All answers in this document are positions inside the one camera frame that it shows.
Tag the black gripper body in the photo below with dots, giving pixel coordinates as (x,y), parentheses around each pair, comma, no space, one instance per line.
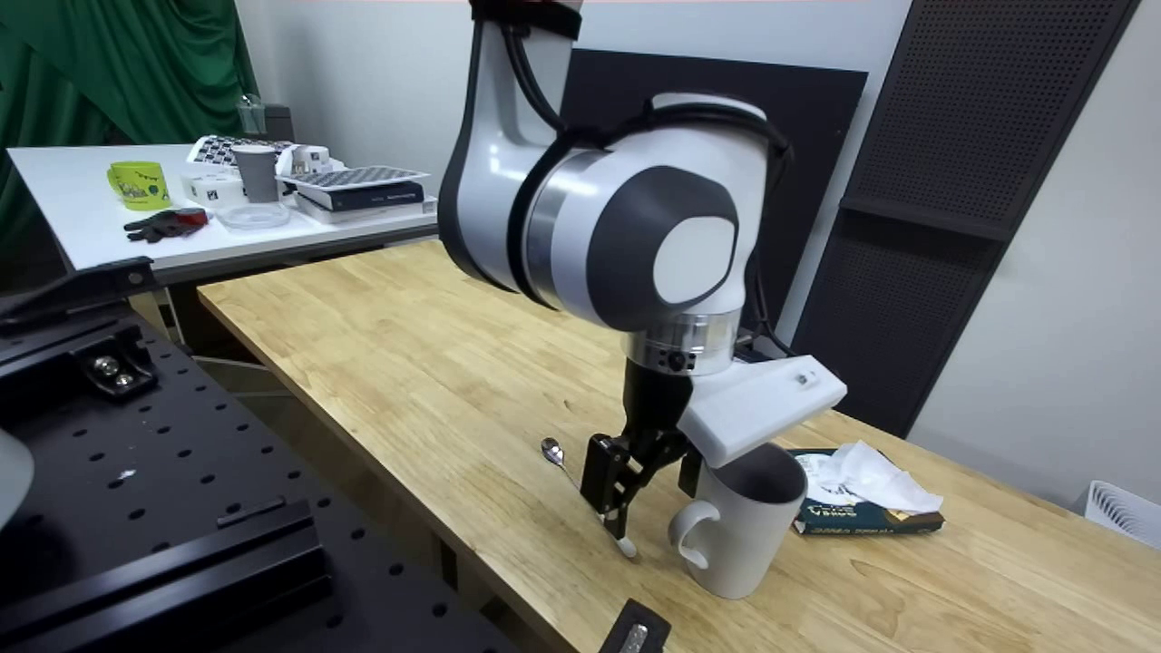
(659,403)

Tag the white ceramic mug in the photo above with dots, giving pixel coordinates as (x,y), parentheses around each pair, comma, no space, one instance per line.
(750,547)

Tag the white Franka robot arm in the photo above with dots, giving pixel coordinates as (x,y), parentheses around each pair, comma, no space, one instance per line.
(583,229)

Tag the crumpled white tissue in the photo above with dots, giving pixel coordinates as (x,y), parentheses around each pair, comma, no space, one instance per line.
(871,478)

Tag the black computer monitor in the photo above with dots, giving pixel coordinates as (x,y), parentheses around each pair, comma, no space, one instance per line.
(823,183)

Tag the black and white keyboard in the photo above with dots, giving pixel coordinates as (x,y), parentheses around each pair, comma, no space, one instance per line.
(356,189)

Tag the silver device on side table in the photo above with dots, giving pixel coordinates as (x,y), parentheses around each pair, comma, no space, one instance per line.
(309,161)

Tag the black perforated breadboard table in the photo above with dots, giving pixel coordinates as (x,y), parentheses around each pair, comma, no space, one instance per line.
(182,485)

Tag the white plastic bin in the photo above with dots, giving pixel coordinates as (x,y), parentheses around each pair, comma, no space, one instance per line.
(1126,513)

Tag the clear round lid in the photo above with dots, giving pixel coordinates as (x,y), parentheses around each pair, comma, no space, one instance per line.
(257,218)

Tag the grey cup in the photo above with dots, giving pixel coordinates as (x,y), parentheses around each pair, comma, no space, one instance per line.
(257,170)

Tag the small white box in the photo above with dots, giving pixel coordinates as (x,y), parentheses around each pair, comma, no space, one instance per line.
(213,187)

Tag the clear bottle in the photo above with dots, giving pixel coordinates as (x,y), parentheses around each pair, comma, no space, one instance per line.
(253,112)

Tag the black and red tool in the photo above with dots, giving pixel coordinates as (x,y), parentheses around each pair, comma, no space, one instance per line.
(166,221)

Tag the yellow green pouch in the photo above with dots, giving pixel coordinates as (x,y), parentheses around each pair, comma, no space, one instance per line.
(140,187)

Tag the black metal bar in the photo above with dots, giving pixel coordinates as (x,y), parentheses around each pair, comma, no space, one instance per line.
(75,293)

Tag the grey round disc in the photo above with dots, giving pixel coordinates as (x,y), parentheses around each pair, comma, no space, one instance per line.
(11,478)

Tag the white side table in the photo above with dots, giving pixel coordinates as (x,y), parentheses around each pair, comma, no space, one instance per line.
(61,206)

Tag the green curtain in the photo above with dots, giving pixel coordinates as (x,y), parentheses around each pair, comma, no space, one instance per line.
(95,75)

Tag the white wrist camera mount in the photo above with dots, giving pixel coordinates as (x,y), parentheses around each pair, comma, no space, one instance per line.
(757,403)

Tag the small black metal bracket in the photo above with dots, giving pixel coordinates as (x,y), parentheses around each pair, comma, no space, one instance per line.
(638,628)

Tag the black perforated wall panel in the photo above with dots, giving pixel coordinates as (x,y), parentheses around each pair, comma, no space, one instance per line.
(968,183)

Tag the black aluminium rail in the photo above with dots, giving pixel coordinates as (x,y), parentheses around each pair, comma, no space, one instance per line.
(157,583)

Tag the black bracket with screws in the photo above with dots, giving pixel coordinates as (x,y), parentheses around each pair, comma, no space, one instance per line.
(113,372)

